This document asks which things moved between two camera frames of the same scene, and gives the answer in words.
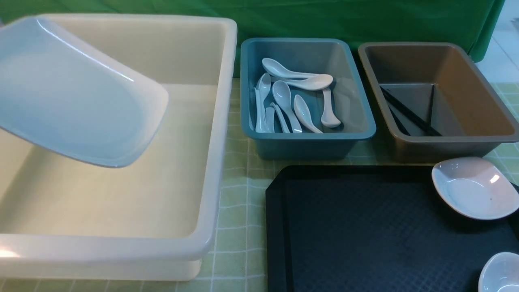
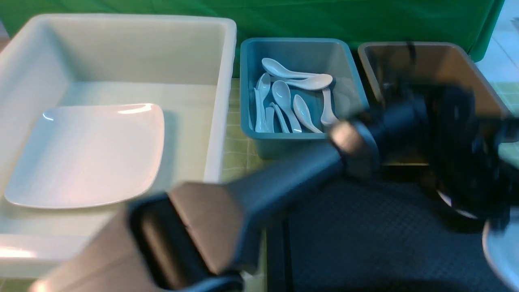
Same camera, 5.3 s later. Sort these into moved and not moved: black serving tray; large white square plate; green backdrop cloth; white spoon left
Moved: large white square plate
Not moved: green backdrop cloth; white spoon left; black serving tray
